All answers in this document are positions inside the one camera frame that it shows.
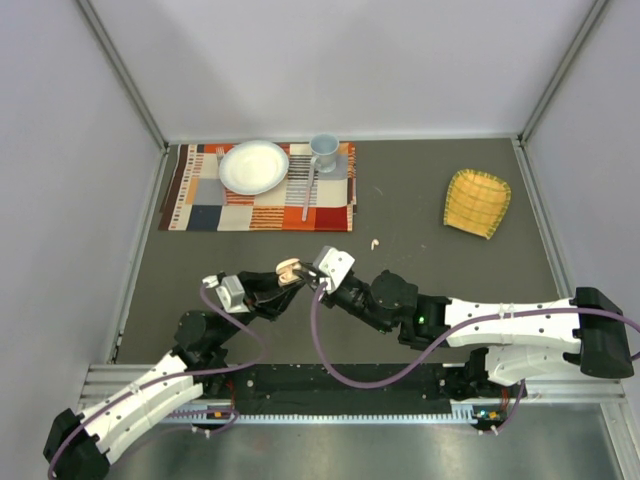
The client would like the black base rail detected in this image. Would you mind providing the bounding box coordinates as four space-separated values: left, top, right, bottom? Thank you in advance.
215 364 519 416

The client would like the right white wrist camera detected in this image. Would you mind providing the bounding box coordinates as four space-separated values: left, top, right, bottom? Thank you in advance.
313 246 355 295

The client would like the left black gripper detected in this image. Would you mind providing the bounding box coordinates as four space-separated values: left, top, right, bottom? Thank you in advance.
213 267 306 345

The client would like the yellow woven basket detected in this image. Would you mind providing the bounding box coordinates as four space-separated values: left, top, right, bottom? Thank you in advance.
443 169 512 240

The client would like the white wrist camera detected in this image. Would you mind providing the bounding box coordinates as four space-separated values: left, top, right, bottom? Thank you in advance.
313 246 355 295
201 273 250 314

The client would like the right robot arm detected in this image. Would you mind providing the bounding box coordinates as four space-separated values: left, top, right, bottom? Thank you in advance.
292 263 636 396

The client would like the pink earbud case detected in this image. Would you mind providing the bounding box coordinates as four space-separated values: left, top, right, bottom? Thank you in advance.
275 258 302 286

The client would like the patchwork placemat cloth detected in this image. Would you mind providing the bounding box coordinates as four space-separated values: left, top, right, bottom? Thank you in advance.
158 141 356 232

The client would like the white plate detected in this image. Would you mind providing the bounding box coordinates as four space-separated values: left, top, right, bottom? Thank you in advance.
219 140 289 195

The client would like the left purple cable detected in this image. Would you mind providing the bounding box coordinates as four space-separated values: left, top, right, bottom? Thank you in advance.
46 284 269 479

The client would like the light blue cup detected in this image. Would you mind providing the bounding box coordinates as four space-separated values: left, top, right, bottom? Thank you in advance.
309 133 340 173

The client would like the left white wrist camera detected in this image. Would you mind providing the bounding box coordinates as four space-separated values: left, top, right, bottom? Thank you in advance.
201 273 250 314

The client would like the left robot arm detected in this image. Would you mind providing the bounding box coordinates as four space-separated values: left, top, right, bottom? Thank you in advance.
43 270 304 479

